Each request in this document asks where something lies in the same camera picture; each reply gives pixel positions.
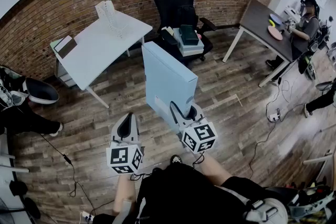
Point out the person's black shoe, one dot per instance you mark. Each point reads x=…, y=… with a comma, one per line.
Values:
x=176, y=159

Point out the person's right forearm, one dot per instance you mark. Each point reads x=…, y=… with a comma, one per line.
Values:
x=214, y=168

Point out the white table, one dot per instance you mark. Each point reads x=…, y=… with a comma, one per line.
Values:
x=105, y=47

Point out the white power strip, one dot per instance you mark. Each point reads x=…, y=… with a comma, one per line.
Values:
x=86, y=216
x=273, y=116

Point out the dark brown desk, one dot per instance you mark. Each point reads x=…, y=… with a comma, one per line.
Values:
x=258, y=21

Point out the white table frame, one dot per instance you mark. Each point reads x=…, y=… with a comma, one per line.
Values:
x=319, y=160

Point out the yellow banana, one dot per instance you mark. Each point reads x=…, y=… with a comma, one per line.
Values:
x=272, y=22

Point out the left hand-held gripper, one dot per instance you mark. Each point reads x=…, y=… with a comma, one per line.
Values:
x=122, y=157

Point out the white drawer cabinet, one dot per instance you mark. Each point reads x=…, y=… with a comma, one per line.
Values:
x=64, y=74

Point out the dark green box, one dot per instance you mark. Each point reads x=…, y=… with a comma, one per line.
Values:
x=189, y=34

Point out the light blue tube package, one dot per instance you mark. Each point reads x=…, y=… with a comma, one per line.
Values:
x=165, y=78

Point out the pink plate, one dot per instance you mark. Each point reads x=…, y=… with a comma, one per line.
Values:
x=275, y=33

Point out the blue plate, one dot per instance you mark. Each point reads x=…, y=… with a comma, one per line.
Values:
x=275, y=19

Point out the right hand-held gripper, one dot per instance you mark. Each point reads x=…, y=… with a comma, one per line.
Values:
x=199, y=136

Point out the black office chair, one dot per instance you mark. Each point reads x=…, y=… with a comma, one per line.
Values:
x=173, y=0

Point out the grey white harness pack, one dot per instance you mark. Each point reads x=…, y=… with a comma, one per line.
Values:
x=265, y=209

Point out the person's left forearm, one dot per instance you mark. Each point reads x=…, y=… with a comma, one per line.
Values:
x=124, y=191

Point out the brown and white cardboard box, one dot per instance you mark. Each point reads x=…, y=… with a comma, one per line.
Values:
x=65, y=46

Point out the grey black backpack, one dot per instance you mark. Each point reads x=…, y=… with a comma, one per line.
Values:
x=8, y=84

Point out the person's black clothing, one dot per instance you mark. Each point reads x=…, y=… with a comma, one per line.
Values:
x=183, y=196

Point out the grey shell chair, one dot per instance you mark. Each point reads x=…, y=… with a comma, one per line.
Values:
x=42, y=91

